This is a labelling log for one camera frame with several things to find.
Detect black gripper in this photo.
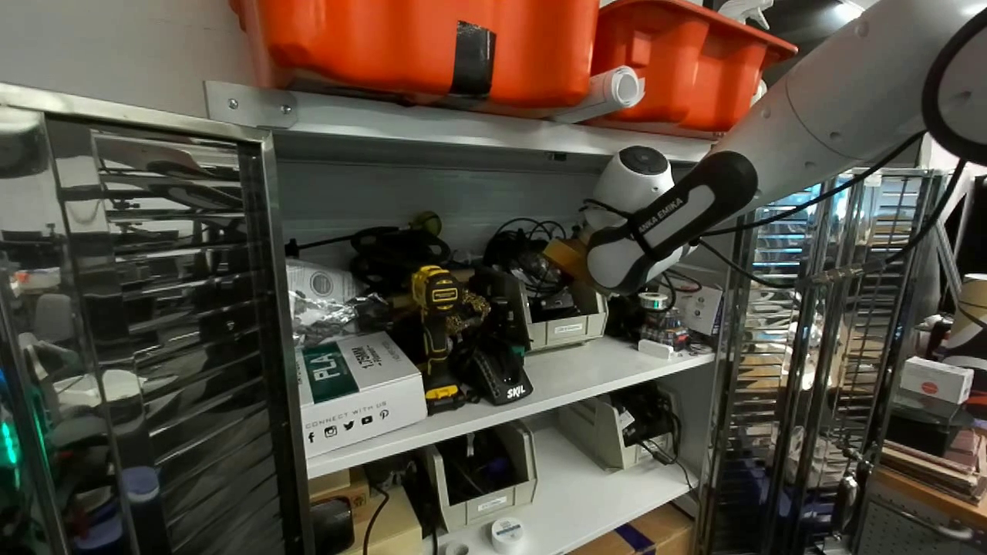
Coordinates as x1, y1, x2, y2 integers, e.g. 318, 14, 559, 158
559, 258, 605, 318

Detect black handheld tool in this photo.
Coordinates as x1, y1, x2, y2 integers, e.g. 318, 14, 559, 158
605, 290, 652, 347

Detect white PLA filament box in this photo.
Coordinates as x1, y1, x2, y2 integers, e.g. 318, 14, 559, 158
295, 331, 431, 463

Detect brown cardboard box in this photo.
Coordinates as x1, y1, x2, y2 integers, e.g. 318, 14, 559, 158
575, 503, 704, 555

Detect white box red label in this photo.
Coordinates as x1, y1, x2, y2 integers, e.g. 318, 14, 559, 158
897, 352, 978, 409

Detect label tape roll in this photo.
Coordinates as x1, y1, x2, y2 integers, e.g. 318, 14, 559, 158
634, 290, 671, 326

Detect white printed package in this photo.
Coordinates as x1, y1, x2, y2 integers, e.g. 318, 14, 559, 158
676, 282, 726, 339

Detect grey storage bin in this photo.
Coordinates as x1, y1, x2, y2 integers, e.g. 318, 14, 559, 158
554, 389, 680, 474
425, 418, 544, 538

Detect stainless steel shelf cabinet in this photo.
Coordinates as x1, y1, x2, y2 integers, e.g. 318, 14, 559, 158
203, 78, 774, 555

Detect white plastic tube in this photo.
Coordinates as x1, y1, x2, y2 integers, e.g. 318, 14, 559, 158
553, 65, 649, 131

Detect metal tray rack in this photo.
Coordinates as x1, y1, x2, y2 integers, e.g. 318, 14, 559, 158
720, 166, 954, 555

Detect small orange plastic bin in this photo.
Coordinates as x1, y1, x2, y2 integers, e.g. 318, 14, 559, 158
591, 0, 803, 135

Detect clear plastic bag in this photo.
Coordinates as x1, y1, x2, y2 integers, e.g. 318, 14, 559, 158
289, 290, 398, 350

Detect black power adapter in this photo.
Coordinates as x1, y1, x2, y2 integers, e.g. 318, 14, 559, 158
383, 455, 448, 527

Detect white plastic device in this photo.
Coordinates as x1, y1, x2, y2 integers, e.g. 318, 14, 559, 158
287, 255, 358, 312

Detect large orange plastic bin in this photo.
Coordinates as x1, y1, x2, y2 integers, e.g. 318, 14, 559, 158
228, 0, 605, 110

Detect white round container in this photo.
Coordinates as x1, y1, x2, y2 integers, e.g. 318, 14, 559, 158
944, 273, 987, 352

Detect wooden desk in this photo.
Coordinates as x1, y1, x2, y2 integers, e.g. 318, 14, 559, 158
872, 405, 987, 535

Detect black cable tangle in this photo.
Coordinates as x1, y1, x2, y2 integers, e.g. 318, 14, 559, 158
480, 217, 581, 312

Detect black adapter cords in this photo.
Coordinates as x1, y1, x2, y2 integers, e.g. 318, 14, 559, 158
615, 381, 684, 467

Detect yellow black cordless drill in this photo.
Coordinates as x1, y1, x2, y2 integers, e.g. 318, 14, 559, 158
408, 262, 492, 414

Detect black green corded tool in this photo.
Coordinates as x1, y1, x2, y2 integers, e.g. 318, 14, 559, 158
283, 210, 455, 297

